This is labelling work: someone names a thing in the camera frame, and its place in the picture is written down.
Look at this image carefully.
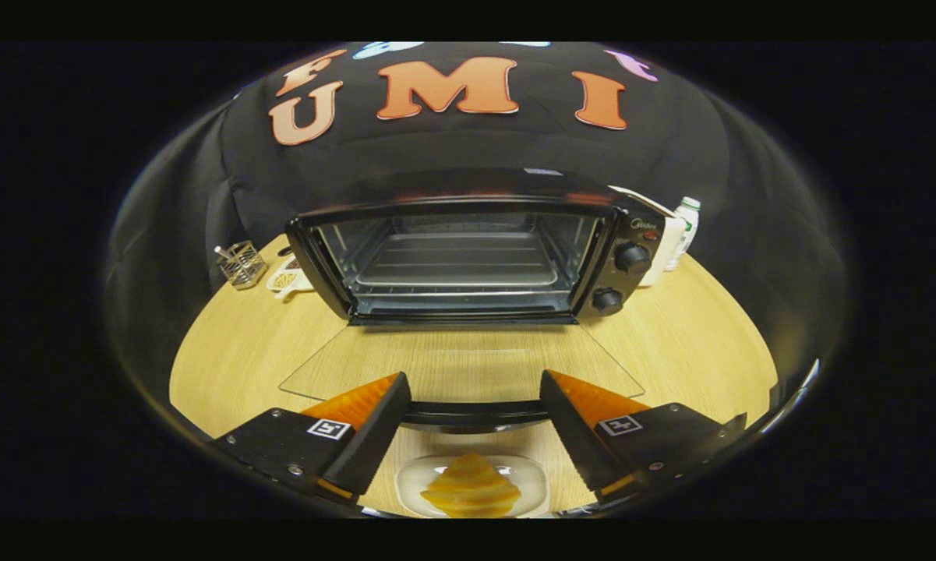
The white bottle with green cap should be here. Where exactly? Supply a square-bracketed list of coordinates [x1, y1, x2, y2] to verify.
[665, 196, 702, 273]

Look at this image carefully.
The white pop-up toaster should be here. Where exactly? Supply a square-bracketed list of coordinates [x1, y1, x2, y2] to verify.
[609, 185, 687, 288]

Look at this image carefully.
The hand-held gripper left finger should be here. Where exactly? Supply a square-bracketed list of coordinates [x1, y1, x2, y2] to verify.
[212, 372, 412, 506]

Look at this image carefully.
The metal wire basket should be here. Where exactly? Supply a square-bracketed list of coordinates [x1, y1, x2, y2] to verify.
[214, 241, 269, 291]

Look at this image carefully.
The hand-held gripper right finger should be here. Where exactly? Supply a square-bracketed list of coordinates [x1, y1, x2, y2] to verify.
[540, 369, 749, 502]

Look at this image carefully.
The golden croissant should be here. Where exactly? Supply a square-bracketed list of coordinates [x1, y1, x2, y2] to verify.
[421, 453, 522, 519]

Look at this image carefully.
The black toaster oven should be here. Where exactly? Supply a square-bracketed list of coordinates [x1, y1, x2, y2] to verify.
[279, 168, 667, 434]

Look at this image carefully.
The clear glass plate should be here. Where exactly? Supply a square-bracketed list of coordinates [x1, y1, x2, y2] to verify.
[396, 454, 551, 519]

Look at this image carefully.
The small white dish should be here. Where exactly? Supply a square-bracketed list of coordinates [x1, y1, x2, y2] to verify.
[267, 261, 316, 302]

